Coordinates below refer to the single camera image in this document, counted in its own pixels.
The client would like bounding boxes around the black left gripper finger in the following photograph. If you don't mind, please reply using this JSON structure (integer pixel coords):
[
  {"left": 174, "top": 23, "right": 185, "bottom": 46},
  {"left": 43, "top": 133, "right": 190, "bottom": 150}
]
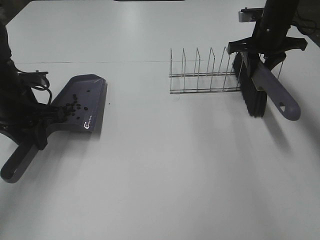
[{"left": 34, "top": 120, "right": 48, "bottom": 150}]

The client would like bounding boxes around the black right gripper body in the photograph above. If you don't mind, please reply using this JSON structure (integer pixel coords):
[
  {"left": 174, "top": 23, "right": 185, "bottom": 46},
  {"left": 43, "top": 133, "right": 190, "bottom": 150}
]
[{"left": 227, "top": 37, "right": 308, "bottom": 54}]

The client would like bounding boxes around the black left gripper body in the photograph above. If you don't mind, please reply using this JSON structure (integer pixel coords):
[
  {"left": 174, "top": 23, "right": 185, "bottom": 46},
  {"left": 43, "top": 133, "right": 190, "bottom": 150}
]
[{"left": 0, "top": 105, "right": 67, "bottom": 147}]

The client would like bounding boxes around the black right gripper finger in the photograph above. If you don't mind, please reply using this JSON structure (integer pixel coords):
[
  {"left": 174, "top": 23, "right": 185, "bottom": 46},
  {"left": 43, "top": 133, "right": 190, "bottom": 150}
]
[
  {"left": 263, "top": 52, "right": 287, "bottom": 71},
  {"left": 240, "top": 51, "right": 258, "bottom": 78}
]

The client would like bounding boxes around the pile of coffee beans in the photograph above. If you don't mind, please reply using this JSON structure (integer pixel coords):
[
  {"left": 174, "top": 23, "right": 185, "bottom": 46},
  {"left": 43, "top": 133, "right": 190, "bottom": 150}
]
[{"left": 63, "top": 93, "right": 89, "bottom": 121}]

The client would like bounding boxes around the purple plastic dustpan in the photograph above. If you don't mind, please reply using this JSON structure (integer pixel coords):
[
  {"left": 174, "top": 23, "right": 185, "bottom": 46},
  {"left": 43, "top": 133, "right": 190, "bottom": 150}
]
[{"left": 0, "top": 72, "right": 107, "bottom": 184}]

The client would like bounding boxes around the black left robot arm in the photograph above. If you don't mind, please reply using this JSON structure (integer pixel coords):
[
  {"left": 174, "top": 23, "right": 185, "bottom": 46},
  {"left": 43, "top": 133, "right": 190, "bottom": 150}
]
[{"left": 0, "top": 24, "right": 70, "bottom": 150}]

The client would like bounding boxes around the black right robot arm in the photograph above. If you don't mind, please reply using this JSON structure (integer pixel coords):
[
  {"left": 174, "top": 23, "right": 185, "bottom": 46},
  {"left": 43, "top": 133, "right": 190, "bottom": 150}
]
[{"left": 227, "top": 0, "right": 308, "bottom": 70}]

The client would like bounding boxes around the chrome wire rack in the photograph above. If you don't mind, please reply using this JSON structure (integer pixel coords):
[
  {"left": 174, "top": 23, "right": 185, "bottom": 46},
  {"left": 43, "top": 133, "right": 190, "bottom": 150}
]
[{"left": 168, "top": 46, "right": 283, "bottom": 95}]

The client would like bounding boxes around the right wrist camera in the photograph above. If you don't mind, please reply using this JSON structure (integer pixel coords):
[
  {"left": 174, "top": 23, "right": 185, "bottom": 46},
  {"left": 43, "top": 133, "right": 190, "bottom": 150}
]
[{"left": 238, "top": 7, "right": 264, "bottom": 23}]

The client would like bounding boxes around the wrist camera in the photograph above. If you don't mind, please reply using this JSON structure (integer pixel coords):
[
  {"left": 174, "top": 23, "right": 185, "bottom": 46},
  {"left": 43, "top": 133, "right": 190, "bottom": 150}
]
[
  {"left": 17, "top": 71, "right": 50, "bottom": 87},
  {"left": 238, "top": 7, "right": 264, "bottom": 23}
]

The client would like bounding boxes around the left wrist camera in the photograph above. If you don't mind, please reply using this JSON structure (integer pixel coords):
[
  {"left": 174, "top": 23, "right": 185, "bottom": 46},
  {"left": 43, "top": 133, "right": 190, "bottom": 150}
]
[{"left": 17, "top": 71, "right": 50, "bottom": 87}]

